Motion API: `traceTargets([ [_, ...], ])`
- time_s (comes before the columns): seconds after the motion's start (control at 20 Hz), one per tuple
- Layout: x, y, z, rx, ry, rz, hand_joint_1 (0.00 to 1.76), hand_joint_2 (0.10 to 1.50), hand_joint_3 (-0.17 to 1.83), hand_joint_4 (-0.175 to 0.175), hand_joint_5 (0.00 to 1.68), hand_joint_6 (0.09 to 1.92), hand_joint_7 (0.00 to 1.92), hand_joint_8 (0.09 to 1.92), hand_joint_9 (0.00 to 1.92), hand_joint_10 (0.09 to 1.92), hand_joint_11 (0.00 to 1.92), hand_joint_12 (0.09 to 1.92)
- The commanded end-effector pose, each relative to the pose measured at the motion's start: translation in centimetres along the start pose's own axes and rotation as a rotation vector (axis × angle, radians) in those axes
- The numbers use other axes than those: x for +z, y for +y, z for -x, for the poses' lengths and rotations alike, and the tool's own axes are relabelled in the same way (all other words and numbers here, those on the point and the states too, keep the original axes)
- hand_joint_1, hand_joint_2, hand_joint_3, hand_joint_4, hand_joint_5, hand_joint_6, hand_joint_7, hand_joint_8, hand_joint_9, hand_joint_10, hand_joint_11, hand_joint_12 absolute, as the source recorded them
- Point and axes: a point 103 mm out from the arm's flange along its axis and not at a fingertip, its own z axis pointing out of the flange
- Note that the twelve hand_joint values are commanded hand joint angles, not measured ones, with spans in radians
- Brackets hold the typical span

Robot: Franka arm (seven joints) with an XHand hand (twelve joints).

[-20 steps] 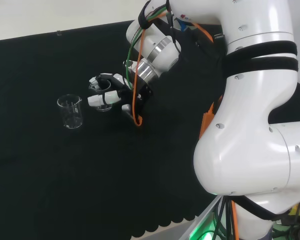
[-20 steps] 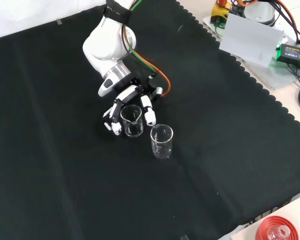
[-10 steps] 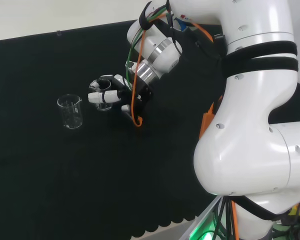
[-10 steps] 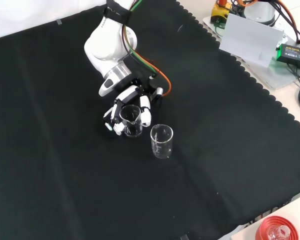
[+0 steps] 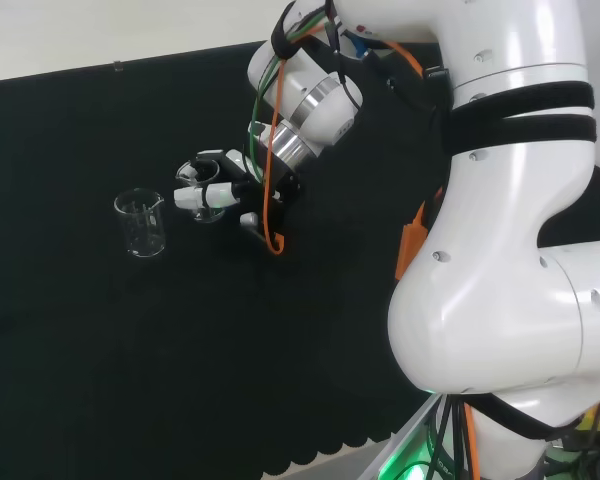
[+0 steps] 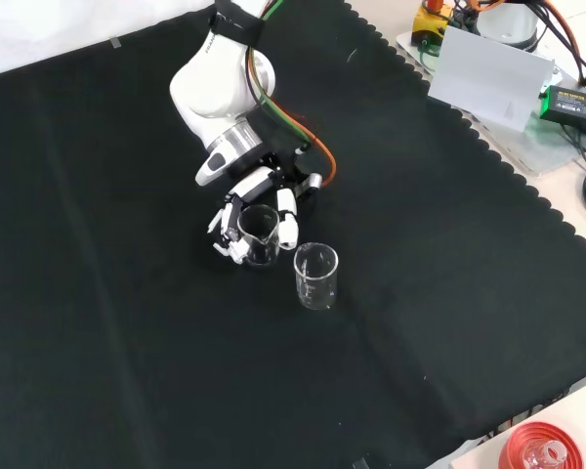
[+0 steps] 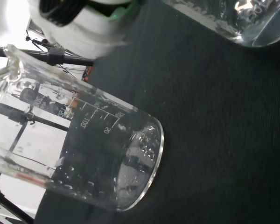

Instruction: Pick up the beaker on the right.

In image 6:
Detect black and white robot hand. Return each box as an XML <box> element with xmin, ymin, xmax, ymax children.
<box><xmin>206</xmin><ymin>115</ymin><xmax>310</xmax><ymax>266</ymax></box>

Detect clear glass beaker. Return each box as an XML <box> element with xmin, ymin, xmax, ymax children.
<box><xmin>292</xmin><ymin>241</ymin><xmax>340</xmax><ymax>312</ymax></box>
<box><xmin>236</xmin><ymin>204</ymin><xmax>281</xmax><ymax>268</ymax></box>

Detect black bench cloth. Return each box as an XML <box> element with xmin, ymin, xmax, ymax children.
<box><xmin>0</xmin><ymin>0</ymin><xmax>586</xmax><ymax>469</ymax></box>

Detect yellow stop button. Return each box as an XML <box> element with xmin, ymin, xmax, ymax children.
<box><xmin>412</xmin><ymin>0</ymin><xmax>454</xmax><ymax>46</ymax></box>

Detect black power supply box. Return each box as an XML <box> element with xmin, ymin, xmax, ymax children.
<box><xmin>538</xmin><ymin>85</ymin><xmax>586</xmax><ymax>137</ymax></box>

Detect small clear glass piece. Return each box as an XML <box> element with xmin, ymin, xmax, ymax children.
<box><xmin>523</xmin><ymin>439</ymin><xmax>568</xmax><ymax>469</ymax></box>

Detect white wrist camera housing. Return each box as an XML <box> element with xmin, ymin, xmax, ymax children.
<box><xmin>193</xmin><ymin>149</ymin><xmax>233</xmax><ymax>188</ymax></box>

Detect orange cable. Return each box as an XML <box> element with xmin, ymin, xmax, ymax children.
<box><xmin>541</xmin><ymin>0</ymin><xmax>586</xmax><ymax>97</ymax></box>
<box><xmin>246</xmin><ymin>0</ymin><xmax>338</xmax><ymax>190</ymax></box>

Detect green cable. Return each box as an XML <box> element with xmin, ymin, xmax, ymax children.
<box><xmin>246</xmin><ymin>0</ymin><xmax>310</xmax><ymax>153</ymax></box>

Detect grey metal base plate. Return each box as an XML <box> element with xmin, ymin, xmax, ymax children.
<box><xmin>395</xmin><ymin>28</ymin><xmax>586</xmax><ymax>176</ymax></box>

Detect thin black cable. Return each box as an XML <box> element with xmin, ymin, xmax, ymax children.
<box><xmin>559</xmin><ymin>121</ymin><xmax>586</xmax><ymax>170</ymax></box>

